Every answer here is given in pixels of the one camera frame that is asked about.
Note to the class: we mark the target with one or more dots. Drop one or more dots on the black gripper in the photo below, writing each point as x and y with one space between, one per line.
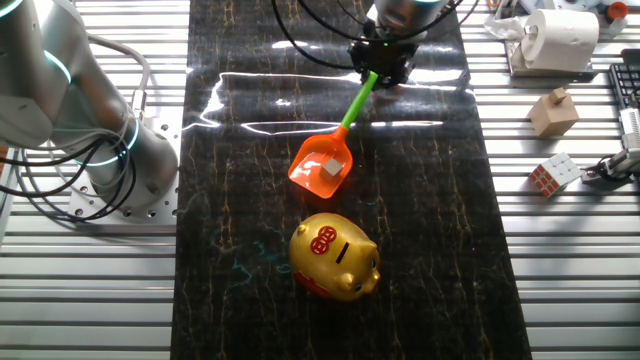
382 55

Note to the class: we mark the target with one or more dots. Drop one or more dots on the small wooden cube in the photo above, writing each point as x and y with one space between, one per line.
331 169

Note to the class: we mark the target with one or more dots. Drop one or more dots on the orange toy shovel green shaft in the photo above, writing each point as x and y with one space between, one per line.
310 175

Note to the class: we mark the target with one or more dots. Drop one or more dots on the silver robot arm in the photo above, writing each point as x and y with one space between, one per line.
150 160

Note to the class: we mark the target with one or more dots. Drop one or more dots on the crumpled white tissue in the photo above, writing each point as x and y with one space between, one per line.
505 27

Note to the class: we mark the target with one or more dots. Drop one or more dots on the grey paper roll holder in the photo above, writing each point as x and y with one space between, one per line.
550 77

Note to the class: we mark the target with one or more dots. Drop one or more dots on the wooden house shaped block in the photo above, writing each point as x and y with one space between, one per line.
552 117

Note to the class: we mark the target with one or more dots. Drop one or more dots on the white toilet paper roll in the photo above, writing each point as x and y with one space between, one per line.
565 40

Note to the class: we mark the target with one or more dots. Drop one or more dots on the golden piggy bank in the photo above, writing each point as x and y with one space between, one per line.
330 260

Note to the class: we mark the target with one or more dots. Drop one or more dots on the rubiks cube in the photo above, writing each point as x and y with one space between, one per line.
557 172

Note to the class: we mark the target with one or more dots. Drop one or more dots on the bottle with orange cap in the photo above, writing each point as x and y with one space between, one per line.
618 10

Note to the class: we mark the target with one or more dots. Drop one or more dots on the black keyboard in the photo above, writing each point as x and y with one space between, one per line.
627 80

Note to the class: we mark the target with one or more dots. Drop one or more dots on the black marble pattern mat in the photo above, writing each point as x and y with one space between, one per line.
250 310

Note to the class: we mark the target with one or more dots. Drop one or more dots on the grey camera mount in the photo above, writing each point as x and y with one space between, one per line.
597 177

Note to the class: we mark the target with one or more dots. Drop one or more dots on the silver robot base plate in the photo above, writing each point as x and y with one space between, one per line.
165 212

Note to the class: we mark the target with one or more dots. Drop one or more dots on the small silver camera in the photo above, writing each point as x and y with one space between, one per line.
631 130

